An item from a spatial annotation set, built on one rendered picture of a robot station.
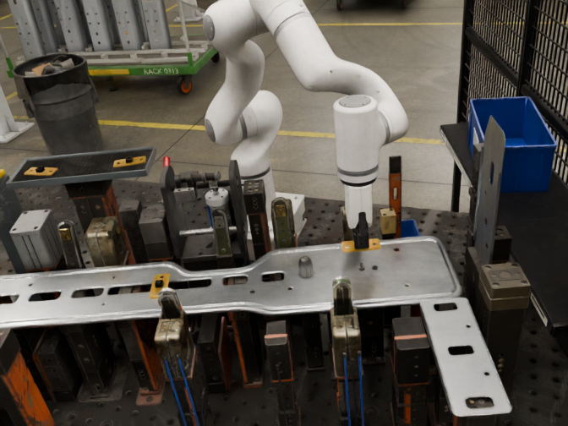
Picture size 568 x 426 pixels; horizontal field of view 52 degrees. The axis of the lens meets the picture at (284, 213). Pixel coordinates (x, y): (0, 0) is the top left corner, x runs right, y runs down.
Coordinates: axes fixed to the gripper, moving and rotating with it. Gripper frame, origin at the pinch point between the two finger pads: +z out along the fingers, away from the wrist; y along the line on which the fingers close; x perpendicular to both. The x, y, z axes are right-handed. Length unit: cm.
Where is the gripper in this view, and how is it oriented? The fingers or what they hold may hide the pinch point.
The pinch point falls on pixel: (360, 237)
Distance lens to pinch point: 127.9
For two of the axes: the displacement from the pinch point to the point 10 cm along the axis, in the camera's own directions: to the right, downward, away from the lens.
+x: 9.9, -0.9, -0.5
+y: 0.1, 5.4, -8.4
